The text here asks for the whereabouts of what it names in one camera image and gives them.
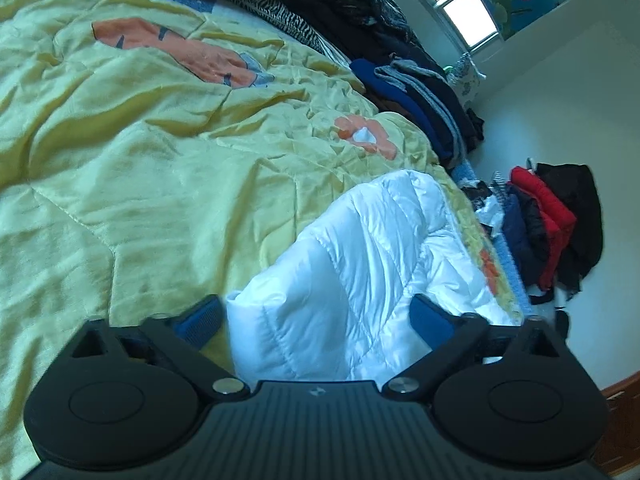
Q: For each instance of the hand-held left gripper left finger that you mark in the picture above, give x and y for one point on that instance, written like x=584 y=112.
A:
x=199 y=321

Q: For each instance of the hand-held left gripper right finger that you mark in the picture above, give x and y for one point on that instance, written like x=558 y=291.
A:
x=431 y=324

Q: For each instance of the white puffer jacket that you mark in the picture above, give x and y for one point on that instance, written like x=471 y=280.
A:
x=360 y=260

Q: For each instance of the pile of dark clothes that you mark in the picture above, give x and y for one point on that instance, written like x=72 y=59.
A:
x=380 y=25

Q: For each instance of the navy jacket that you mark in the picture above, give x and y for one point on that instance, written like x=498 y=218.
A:
x=520 y=230

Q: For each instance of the red jacket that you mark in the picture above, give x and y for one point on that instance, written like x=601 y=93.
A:
x=542 y=200

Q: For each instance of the yellow quilt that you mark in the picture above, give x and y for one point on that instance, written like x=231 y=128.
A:
x=125 y=160

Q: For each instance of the black jacket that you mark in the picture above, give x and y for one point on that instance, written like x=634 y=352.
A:
x=580 y=210

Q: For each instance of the wooden furniture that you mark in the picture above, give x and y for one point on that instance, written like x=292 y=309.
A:
x=622 y=420

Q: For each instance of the blue garment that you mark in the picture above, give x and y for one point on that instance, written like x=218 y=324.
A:
x=400 y=95

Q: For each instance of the grey garment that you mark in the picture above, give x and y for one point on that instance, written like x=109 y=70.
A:
x=425 y=90

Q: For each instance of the white printed pillow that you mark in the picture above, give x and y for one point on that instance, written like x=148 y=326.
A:
x=467 y=80

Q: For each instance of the black white striped cloth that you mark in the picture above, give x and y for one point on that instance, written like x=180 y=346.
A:
x=295 y=22

